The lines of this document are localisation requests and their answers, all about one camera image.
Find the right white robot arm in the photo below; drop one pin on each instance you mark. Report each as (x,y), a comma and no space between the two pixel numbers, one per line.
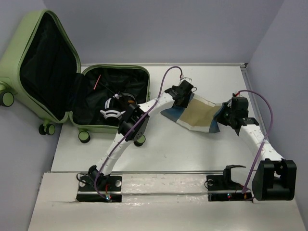
(270,176)

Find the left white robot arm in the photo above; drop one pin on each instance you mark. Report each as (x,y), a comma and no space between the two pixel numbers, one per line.
(133,125)

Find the green hard-shell suitcase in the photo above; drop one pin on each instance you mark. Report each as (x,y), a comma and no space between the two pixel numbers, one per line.
(41,69)

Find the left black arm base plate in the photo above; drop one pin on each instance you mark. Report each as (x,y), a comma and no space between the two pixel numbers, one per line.
(108,193)

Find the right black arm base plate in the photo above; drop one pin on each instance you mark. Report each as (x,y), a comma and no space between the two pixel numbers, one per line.
(221,190)

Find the black and white headphones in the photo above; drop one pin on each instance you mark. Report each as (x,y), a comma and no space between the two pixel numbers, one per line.
(115,106)

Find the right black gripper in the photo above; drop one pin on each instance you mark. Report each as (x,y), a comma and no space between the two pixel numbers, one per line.
(218,117)

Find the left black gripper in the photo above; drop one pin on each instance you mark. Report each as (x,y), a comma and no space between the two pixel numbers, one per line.
(185,103)

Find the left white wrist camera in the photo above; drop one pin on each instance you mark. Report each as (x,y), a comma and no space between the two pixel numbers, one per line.
(182,78)

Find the metal table edge rail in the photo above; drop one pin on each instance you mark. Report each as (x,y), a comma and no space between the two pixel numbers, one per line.
(247,154)

